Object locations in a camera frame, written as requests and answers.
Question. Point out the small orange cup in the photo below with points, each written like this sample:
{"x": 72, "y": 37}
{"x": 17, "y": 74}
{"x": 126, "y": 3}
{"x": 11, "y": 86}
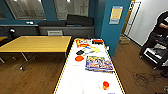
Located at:
{"x": 105, "y": 85}

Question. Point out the black round disc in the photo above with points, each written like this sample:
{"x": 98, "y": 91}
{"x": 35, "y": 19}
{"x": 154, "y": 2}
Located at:
{"x": 80, "y": 52}

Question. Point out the yellow round disc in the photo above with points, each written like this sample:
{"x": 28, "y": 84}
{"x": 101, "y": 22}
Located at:
{"x": 95, "y": 50}

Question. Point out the orange round disc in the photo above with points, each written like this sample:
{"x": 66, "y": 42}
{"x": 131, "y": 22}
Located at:
{"x": 79, "y": 58}

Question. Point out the red and black flat object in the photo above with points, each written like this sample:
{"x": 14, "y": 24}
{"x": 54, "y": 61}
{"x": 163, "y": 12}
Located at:
{"x": 97, "y": 41}

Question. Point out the white pillar outlet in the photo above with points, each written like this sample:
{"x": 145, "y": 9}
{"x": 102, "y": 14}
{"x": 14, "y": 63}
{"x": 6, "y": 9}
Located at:
{"x": 108, "y": 47}

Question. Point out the yellow air hockey table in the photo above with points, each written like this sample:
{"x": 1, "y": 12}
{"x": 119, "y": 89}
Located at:
{"x": 90, "y": 78}

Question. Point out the wicker basket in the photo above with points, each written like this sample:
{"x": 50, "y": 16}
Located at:
{"x": 124, "y": 40}

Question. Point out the interior glass window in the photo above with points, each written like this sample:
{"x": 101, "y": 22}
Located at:
{"x": 71, "y": 8}
{"x": 26, "y": 8}

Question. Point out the yellow pillar sign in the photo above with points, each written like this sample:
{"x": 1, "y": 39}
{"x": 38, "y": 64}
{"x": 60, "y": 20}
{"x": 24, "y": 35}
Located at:
{"x": 115, "y": 15}

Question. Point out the long wooden table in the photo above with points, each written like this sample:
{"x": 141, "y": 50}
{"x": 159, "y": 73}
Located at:
{"x": 36, "y": 43}

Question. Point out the black wheeled cart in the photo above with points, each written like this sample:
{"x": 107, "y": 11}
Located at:
{"x": 155, "y": 50}

